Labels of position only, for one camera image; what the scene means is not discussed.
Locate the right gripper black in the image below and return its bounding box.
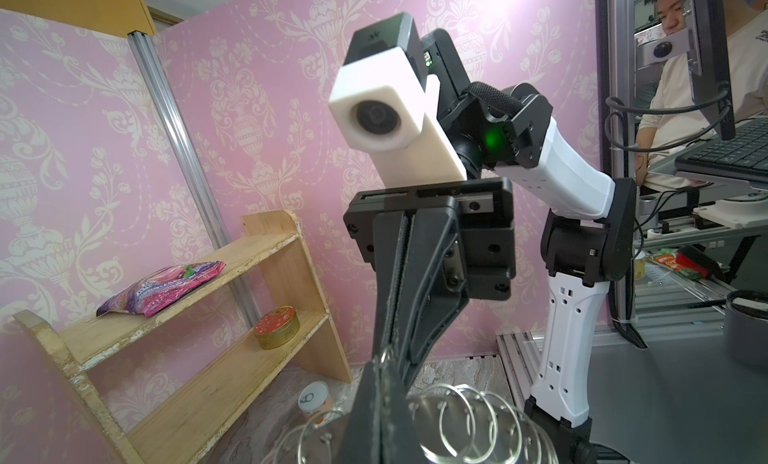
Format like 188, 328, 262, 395
343, 178, 516, 388

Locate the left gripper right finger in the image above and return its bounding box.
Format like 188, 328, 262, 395
386, 360, 422, 464

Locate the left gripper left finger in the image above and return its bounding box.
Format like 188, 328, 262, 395
336, 360, 385, 464

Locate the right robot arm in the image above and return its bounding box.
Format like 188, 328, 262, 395
329, 13, 636, 463

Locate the white lid small jar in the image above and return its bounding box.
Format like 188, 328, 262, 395
297, 381, 334, 425

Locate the wooden two-tier shelf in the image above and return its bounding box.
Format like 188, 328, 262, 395
15, 210, 351, 463

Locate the red lid gold tin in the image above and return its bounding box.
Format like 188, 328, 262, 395
253, 306, 300, 350

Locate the pink snack bag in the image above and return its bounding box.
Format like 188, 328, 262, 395
96, 261, 226, 318

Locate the grey round container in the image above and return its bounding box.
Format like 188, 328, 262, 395
724, 290, 767, 369

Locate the black keyboard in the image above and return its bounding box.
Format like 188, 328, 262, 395
675, 117, 767, 185

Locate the seated person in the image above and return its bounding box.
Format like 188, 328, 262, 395
635, 0, 767, 193

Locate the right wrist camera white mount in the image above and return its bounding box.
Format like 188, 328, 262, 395
328, 13, 467, 189

